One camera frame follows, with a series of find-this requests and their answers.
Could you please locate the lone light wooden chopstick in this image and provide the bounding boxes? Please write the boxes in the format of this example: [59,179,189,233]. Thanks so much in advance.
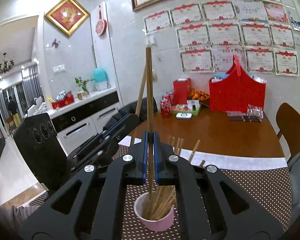
[130,66,147,147]

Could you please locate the dark brown wooden chopstick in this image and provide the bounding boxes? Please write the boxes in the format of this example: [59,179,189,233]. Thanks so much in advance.
[146,47,154,201]

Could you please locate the pink cylindrical utensil holder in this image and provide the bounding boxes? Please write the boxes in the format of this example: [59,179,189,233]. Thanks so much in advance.
[133,193,174,232]

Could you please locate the grey sleeve forearm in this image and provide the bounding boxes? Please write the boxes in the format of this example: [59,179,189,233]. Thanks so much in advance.
[0,206,40,239]

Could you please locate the black jacket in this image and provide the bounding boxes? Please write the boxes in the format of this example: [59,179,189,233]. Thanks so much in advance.
[103,98,147,131]

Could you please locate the white black sideboard cabinet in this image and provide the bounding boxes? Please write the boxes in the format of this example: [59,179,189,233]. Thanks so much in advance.
[47,87,122,155]

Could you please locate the brown polka dot tablecloth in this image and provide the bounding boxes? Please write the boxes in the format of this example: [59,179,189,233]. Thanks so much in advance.
[27,142,293,240]

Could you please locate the red cola cans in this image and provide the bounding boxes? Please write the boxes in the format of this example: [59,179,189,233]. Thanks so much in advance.
[160,90,175,118]

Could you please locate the red box on sideboard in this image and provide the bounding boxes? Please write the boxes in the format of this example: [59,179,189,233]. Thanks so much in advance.
[51,92,75,110]

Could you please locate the teal humidifier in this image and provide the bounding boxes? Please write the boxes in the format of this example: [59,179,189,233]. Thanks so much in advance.
[93,68,110,91]

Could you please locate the potted green plant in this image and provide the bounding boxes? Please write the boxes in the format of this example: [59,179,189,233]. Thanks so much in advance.
[75,77,94,100]

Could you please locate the small red bag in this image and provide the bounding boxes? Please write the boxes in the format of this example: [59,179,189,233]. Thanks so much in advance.
[173,77,191,105]

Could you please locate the chopsticks bundle in holder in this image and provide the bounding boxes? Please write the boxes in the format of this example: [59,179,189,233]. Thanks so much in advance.
[142,134,207,221]

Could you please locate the black chandelier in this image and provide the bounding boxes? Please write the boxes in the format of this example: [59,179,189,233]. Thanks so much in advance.
[0,53,14,75]

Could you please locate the brown wooden chair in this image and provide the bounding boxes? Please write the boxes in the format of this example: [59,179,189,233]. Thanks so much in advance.
[276,102,300,162]

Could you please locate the red gift bag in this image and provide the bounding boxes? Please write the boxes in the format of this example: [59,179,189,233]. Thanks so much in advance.
[209,55,266,112]

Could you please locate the gold framed red picture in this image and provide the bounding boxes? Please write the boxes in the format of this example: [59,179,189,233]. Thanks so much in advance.
[44,0,90,37]

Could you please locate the red round wall ornament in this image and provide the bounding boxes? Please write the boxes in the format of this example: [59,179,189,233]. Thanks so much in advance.
[95,5,107,36]

